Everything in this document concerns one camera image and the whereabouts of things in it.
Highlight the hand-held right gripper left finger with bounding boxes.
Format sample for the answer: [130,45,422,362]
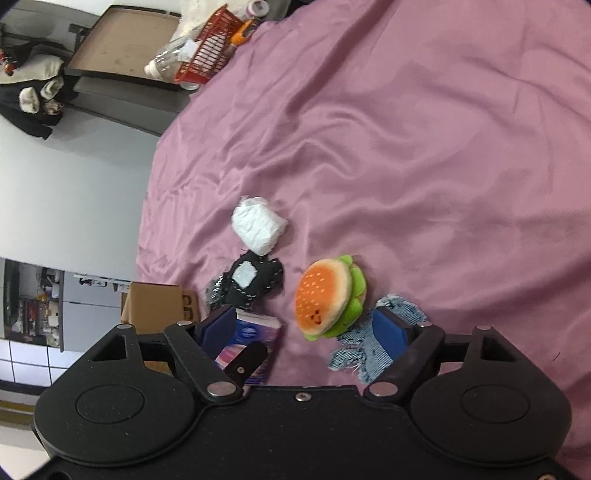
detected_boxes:
[88,305,269,403]

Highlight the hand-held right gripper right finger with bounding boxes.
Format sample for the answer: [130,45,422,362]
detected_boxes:
[364,308,523,400]

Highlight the purple and blue packet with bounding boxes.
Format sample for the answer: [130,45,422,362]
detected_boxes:
[217,308,283,385]

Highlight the frayed denim cloth piece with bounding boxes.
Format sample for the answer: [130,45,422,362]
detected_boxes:
[329,294,428,384]

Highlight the black sock with white patch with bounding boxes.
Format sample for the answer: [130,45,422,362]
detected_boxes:
[204,250,285,311]

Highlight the brown cardboard box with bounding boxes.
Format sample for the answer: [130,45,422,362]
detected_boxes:
[121,281,202,376]

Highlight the burger plush toy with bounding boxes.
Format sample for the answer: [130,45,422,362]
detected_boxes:
[294,255,369,342]

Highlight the white tissue packet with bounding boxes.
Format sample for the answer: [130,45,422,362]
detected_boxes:
[231,196,289,256]

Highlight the white kitchen lower cabinet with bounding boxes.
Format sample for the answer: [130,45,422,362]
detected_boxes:
[62,271,136,354]

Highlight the grey door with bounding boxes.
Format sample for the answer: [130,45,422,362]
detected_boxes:
[60,76,186,138]

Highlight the clear plastic bottle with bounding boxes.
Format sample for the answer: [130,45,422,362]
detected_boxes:
[143,34,200,82]

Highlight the red plastic basket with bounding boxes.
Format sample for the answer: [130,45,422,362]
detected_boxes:
[174,4,246,91]

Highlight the orange packet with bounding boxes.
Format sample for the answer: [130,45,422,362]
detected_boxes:
[230,18,257,48]

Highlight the hanging black and beige clothes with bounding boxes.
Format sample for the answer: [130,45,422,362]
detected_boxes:
[0,37,79,140]

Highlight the black framed brown board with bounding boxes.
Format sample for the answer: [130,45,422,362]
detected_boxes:
[64,4,186,92]

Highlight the white plastic bag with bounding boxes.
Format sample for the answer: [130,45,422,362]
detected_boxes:
[177,0,243,38]

